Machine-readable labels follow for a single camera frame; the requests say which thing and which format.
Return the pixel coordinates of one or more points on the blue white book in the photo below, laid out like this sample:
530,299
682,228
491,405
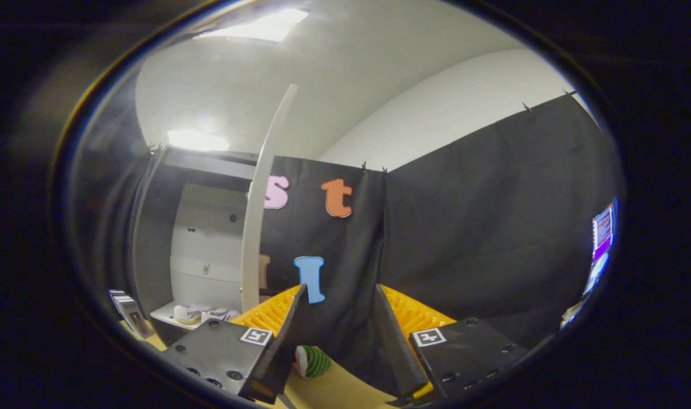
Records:
120,297
113,293

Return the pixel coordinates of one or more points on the ceiling light panel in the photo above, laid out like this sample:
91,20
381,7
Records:
197,140
254,28

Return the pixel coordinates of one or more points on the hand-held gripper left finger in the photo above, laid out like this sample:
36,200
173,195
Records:
283,352

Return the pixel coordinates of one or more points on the white shoe cabinet door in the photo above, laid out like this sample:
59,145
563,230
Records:
254,227

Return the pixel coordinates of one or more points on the white canvas shoe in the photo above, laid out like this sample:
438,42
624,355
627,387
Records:
220,314
187,314

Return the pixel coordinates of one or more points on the grey shoe cabinet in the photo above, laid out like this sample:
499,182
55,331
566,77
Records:
152,255

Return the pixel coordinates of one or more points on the green striped toy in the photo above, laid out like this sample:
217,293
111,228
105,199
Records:
317,363

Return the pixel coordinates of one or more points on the grey cover book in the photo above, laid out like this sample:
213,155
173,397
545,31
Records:
136,318

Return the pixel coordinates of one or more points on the computer monitor screen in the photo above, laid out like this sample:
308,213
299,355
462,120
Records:
603,233

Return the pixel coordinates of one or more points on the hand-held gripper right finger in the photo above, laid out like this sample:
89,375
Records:
399,352

